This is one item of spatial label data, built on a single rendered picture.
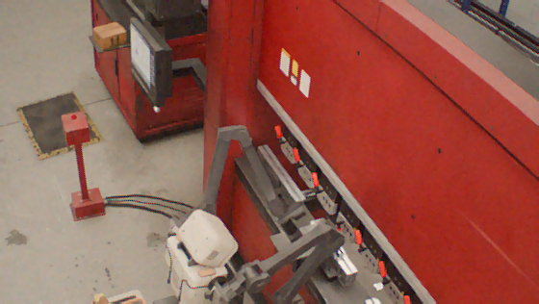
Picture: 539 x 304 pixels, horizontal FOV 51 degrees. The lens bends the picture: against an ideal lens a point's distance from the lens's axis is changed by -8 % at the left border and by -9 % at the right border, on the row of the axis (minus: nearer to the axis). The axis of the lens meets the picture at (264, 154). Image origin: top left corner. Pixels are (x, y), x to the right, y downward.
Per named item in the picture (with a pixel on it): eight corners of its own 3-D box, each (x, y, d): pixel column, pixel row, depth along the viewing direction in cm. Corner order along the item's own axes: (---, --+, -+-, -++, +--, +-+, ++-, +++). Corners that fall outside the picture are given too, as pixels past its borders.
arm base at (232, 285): (213, 282, 243) (226, 303, 235) (227, 269, 243) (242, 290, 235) (224, 289, 250) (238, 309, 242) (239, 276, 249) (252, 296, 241)
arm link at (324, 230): (327, 209, 250) (340, 223, 243) (334, 228, 259) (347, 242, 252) (235, 269, 244) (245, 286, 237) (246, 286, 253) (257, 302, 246)
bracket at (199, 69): (162, 72, 382) (162, 63, 378) (198, 66, 391) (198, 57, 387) (181, 105, 354) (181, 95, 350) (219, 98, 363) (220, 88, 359)
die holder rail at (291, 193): (256, 159, 363) (257, 146, 357) (266, 157, 365) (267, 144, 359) (294, 215, 328) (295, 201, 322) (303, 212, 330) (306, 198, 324)
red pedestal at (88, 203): (68, 204, 444) (54, 113, 393) (99, 197, 453) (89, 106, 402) (73, 221, 430) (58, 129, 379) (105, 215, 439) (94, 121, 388)
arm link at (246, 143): (232, 129, 270) (235, 134, 260) (243, 123, 271) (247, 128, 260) (270, 213, 282) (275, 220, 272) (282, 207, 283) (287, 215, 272)
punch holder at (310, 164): (297, 171, 309) (301, 145, 299) (312, 168, 312) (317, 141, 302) (311, 190, 298) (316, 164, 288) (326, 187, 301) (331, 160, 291)
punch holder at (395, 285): (380, 285, 253) (389, 259, 242) (397, 279, 256) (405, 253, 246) (398, 309, 242) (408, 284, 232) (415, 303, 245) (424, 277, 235)
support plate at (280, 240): (269, 237, 297) (269, 236, 296) (317, 224, 306) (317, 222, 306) (285, 263, 284) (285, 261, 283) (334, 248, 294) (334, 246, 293)
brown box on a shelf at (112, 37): (88, 37, 449) (87, 22, 442) (119, 30, 460) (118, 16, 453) (98, 53, 430) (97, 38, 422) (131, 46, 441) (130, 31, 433)
